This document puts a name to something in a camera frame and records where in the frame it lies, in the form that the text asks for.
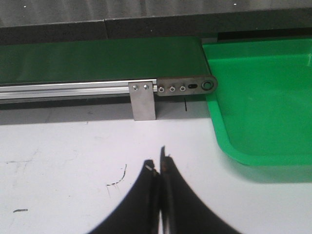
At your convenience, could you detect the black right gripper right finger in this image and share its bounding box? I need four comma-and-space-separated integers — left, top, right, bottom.
160, 147, 239, 234

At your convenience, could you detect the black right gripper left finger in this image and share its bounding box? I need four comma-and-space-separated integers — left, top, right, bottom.
90, 159, 160, 234

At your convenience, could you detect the metal conveyor end plate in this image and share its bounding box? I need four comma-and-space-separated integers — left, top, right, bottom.
156, 75, 218, 97

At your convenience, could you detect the green plastic tray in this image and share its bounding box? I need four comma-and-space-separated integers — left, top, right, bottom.
203, 38, 312, 166

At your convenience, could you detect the green conveyor belt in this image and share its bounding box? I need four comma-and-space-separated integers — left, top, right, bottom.
0, 37, 209, 85

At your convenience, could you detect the dark grey stone countertop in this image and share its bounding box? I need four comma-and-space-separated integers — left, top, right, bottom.
0, 0, 312, 45

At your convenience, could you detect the steel conveyor support bracket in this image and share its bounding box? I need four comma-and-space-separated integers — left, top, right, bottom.
128, 81, 156, 121

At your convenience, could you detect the aluminium conveyor side rail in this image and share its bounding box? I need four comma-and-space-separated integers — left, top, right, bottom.
0, 78, 156, 99

